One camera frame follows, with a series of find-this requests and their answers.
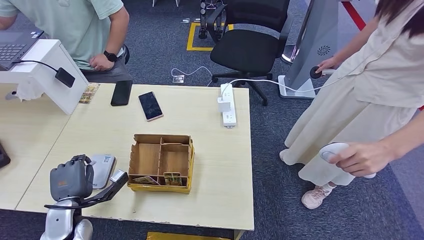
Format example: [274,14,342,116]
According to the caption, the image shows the person's left hand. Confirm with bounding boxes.
[88,53,115,72]
[328,141,395,178]

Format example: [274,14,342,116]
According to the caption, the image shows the white floor cable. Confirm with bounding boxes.
[171,65,214,88]

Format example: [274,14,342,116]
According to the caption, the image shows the patterned room key card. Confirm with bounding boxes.
[163,172,183,187]
[132,176,160,186]

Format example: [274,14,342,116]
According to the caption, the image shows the red barrier belt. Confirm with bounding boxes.
[342,0,368,31]

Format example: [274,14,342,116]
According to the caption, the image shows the person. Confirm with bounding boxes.
[279,0,424,210]
[0,0,133,84]

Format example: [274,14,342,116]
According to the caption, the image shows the grey kiosk stand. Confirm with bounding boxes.
[278,0,340,100]

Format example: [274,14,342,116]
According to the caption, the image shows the grey laptop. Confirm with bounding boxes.
[0,30,45,71]

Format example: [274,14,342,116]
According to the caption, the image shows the black smartphone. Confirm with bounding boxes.
[110,80,133,107]

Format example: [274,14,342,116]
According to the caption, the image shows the black office chair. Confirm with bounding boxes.
[206,0,292,107]

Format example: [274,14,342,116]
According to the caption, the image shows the white VR controller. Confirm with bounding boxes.
[309,66,336,80]
[318,142,378,180]

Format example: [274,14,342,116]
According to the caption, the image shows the white tissue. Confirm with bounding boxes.
[14,82,46,102]

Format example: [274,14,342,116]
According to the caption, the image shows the smartphone with pink edge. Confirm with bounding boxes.
[138,91,164,122]

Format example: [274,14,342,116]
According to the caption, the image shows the black adapter cable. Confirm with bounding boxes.
[12,59,60,73]

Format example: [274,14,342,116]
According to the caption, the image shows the cardboard organizer box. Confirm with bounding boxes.
[127,133,196,195]

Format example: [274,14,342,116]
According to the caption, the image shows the white power strip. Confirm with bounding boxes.
[220,83,238,129]

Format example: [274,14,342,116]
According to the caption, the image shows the white charger plug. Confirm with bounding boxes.
[217,96,232,114]

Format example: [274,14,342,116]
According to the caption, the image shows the yellow cardboard box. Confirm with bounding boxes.
[146,231,246,240]

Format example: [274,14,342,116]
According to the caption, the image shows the stack of patterned cards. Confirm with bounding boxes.
[78,82,101,105]

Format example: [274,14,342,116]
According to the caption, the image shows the white charger cable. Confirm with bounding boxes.
[220,75,342,99]

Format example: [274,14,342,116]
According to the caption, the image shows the black adapter box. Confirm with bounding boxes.
[54,67,76,89]

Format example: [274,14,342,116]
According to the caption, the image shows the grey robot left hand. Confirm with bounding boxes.
[49,154,95,202]

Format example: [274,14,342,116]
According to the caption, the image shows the black robot legs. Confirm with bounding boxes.
[198,0,229,40]

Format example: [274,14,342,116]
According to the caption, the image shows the person's right hand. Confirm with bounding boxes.
[315,56,344,75]

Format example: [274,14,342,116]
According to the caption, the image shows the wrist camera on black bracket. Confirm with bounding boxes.
[43,169,129,210]

